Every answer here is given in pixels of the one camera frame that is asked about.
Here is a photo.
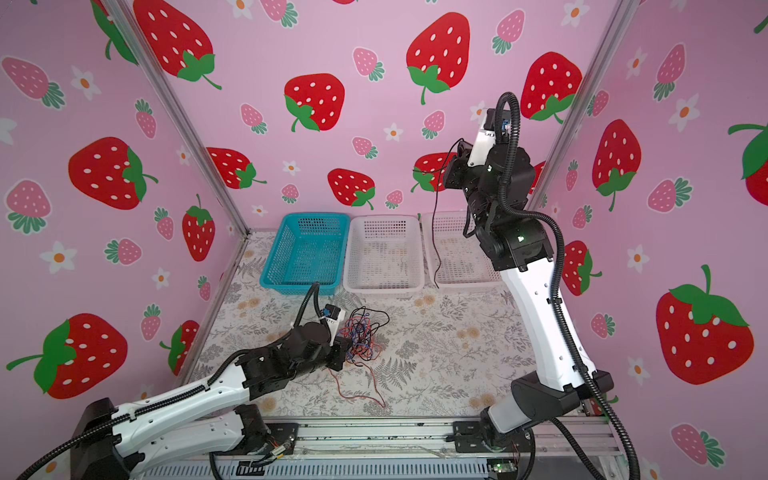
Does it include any red cable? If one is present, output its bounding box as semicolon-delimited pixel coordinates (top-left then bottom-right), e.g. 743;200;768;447
326;317;390;410

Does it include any blue cable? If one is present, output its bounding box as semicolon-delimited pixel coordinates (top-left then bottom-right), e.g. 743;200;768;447
341;317;379;361

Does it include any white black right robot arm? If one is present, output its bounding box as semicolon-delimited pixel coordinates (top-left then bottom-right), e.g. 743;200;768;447
444;92;641;479

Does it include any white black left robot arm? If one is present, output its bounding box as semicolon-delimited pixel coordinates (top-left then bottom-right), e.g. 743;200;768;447
20;320;352;479

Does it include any white right plastic basket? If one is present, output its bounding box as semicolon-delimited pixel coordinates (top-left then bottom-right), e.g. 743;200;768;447
420;211;503;293

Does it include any white plastic basket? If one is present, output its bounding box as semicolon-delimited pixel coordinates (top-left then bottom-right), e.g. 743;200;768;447
342;215;425;297
420;211;503;293

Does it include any white middle plastic basket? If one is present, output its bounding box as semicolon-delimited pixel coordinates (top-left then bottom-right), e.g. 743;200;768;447
342;215;425;297

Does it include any teal plastic basket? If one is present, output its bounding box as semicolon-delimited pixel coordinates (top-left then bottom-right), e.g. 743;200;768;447
260;213;350;296

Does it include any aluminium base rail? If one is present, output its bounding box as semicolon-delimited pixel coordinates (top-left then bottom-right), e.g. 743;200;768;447
149;416;625;480

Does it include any aluminium right corner post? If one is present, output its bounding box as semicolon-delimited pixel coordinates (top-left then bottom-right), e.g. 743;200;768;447
517;0;642;236

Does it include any aluminium corner post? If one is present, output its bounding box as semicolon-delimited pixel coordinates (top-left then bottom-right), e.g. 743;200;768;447
104;0;249;238
517;0;642;236

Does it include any aluminium left corner post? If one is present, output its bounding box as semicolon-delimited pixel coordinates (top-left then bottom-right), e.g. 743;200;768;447
104;0;249;238

